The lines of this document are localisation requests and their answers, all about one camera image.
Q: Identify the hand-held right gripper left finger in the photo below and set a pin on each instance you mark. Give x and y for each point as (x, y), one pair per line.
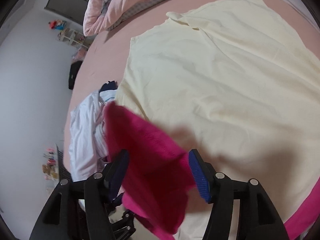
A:
(117, 170)

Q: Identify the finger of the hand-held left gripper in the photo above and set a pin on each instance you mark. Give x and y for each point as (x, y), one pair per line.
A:
(126, 223)

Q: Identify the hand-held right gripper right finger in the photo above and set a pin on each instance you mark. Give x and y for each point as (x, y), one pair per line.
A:
(200, 177)

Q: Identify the cream shirt with pink sleeves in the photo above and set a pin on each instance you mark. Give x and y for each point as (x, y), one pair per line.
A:
(225, 80)

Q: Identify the white clothes pile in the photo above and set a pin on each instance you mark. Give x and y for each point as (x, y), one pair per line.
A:
(82, 135)

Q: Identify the brown teddy bear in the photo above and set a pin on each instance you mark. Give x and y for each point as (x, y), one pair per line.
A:
(48, 168)

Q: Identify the navy garment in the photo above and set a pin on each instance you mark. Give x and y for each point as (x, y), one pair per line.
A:
(110, 86)

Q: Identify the black backpack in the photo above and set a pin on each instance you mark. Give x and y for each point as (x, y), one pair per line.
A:
(75, 75)

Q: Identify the pink bed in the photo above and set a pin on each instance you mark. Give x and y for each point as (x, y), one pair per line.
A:
(105, 62)

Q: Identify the pink plastic bag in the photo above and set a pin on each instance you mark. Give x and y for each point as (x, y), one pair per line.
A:
(80, 54)

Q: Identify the white shelf rack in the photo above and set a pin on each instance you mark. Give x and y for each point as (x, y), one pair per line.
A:
(72, 36)

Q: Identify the red and blue plush toy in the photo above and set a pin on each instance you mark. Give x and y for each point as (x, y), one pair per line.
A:
(57, 25)

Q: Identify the folded pink quilt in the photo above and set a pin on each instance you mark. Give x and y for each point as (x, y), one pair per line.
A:
(112, 5)

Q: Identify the grey door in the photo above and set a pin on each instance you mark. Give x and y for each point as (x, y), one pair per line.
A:
(65, 0)

